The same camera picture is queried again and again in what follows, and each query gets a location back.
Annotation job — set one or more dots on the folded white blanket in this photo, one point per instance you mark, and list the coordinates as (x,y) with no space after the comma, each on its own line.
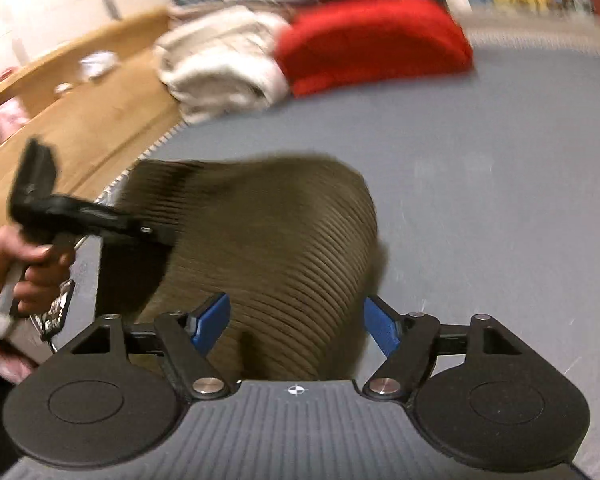
(223,63)

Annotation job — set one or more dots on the brown corduroy pants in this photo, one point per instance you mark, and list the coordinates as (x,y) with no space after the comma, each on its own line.
(291,240)

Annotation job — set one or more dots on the person left hand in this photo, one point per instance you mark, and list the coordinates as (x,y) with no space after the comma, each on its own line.
(41,269)

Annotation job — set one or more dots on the folded red quilt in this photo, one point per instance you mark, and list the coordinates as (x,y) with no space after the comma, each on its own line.
(351,42)

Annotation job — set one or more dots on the wooden bed frame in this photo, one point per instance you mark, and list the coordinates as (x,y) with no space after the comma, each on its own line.
(97,100)

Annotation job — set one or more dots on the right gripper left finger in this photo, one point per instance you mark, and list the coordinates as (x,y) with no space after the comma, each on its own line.
(182,340)

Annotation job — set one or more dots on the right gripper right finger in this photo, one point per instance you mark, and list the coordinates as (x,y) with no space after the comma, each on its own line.
(411,344)

